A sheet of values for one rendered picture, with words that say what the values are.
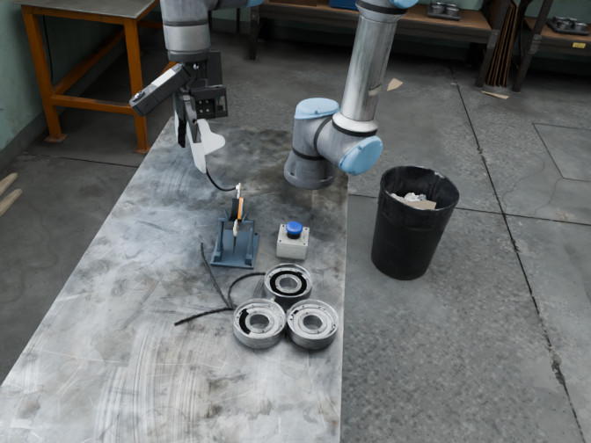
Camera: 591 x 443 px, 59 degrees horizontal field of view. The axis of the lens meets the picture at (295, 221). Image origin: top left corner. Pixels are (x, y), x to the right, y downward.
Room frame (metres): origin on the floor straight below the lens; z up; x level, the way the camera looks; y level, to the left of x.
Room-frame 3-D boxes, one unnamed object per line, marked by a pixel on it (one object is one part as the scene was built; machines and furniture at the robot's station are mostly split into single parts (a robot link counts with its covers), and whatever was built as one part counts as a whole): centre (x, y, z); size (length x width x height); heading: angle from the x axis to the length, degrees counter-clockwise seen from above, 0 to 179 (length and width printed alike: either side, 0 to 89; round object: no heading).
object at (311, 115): (1.30, -0.03, 0.97); 0.13 x 0.12 x 0.14; 43
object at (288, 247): (0.97, 0.00, 0.82); 0.08 x 0.07 x 0.05; 178
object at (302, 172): (1.31, -0.03, 0.85); 0.15 x 0.15 x 0.10
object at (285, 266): (0.82, 0.00, 0.82); 0.10 x 0.10 x 0.04
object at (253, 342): (0.70, 0.05, 0.82); 0.10 x 0.10 x 0.04
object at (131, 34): (3.33, 1.17, 0.39); 1.50 x 0.62 x 0.78; 178
